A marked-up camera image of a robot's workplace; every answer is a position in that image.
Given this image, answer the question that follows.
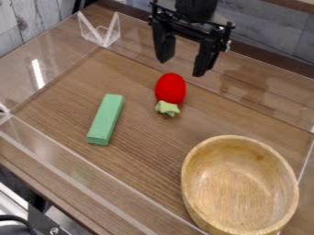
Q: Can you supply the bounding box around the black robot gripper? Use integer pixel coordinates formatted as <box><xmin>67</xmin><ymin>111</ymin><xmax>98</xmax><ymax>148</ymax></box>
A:
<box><xmin>150</xmin><ymin>1</ymin><xmax>236</xmax><ymax>77</ymax></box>

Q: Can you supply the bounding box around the green rectangular block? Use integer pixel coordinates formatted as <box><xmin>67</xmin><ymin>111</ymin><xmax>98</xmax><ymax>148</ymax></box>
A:
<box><xmin>87</xmin><ymin>94</ymin><xmax>125</xmax><ymax>145</ymax></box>

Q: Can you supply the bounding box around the clear acrylic enclosure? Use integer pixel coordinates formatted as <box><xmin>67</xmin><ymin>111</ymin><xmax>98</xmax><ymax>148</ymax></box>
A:
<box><xmin>0</xmin><ymin>16</ymin><xmax>314</xmax><ymax>235</ymax></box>

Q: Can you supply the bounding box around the wooden bowl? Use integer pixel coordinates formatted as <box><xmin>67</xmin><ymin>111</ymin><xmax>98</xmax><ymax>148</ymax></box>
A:
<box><xmin>181</xmin><ymin>135</ymin><xmax>300</xmax><ymax>235</ymax></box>

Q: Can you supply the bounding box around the red plush strawberry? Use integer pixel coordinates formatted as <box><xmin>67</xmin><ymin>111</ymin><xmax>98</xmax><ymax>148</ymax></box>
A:
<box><xmin>156</xmin><ymin>73</ymin><xmax>188</xmax><ymax>117</ymax></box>

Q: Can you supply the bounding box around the black cable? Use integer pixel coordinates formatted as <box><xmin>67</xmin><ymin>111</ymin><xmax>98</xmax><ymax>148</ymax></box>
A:
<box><xmin>0</xmin><ymin>214</ymin><xmax>38</xmax><ymax>235</ymax></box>

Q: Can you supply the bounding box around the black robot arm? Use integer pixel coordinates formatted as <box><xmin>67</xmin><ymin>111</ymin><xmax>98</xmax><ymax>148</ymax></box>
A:
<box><xmin>149</xmin><ymin>0</ymin><xmax>236</xmax><ymax>77</ymax></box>

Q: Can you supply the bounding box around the black metal bracket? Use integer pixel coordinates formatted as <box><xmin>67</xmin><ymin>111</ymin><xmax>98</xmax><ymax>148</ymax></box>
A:
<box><xmin>29</xmin><ymin>205</ymin><xmax>71</xmax><ymax>235</ymax></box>

